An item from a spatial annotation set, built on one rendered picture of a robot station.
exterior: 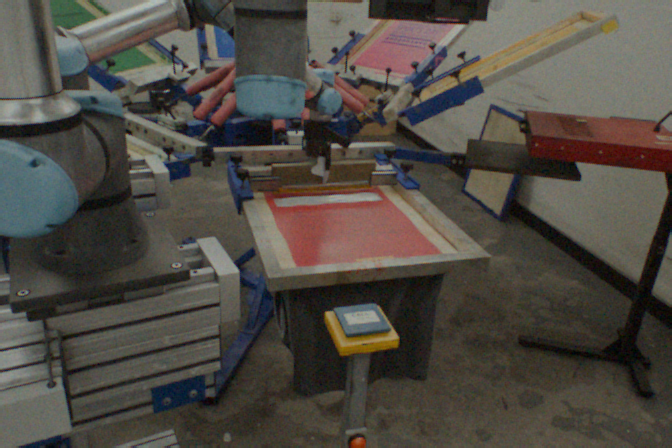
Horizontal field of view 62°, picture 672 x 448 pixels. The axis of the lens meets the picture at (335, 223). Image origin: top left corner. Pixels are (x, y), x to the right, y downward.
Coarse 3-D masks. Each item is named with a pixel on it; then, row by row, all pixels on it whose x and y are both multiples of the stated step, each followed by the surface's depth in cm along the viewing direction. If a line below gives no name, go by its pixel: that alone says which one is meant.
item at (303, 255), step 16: (304, 192) 190; (320, 192) 191; (272, 208) 176; (288, 208) 177; (304, 208) 178; (320, 208) 178; (288, 224) 166; (288, 240) 156; (304, 256) 148; (320, 256) 149; (336, 256) 149; (352, 256) 150; (368, 256) 150
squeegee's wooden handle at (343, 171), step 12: (276, 168) 182; (288, 168) 183; (300, 168) 184; (336, 168) 187; (348, 168) 189; (360, 168) 190; (372, 168) 191; (288, 180) 184; (300, 180) 186; (312, 180) 187; (336, 180) 189; (348, 180) 191; (360, 180) 192
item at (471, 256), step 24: (264, 168) 200; (408, 192) 186; (432, 216) 170; (264, 240) 148; (456, 240) 156; (264, 264) 136; (336, 264) 138; (360, 264) 139; (384, 264) 139; (408, 264) 140; (432, 264) 142; (456, 264) 144; (480, 264) 146; (288, 288) 133
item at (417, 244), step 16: (336, 192) 192; (352, 192) 193; (336, 208) 179; (384, 208) 181; (400, 224) 170; (384, 240) 159; (400, 240) 160; (416, 240) 161; (384, 256) 151; (400, 256) 151; (416, 256) 152
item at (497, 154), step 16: (480, 144) 258; (496, 144) 259; (512, 144) 260; (416, 160) 253; (432, 160) 252; (448, 160) 250; (464, 160) 248; (480, 160) 235; (496, 160) 236; (512, 160) 238; (528, 160) 239; (544, 160) 240; (544, 176) 225; (560, 176) 223; (576, 176) 223
